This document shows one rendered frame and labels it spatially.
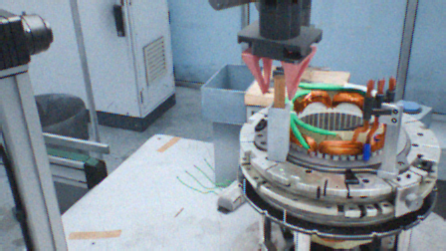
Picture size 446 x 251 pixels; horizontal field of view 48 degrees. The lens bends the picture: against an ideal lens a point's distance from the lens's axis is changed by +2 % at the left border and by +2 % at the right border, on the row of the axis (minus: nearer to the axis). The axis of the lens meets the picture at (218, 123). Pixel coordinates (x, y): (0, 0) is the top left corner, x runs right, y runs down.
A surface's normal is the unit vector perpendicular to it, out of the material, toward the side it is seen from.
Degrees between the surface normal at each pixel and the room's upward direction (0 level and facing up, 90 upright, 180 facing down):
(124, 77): 90
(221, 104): 90
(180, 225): 0
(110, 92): 90
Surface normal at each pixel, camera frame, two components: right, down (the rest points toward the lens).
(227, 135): -0.36, 0.43
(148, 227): -0.04, -0.89
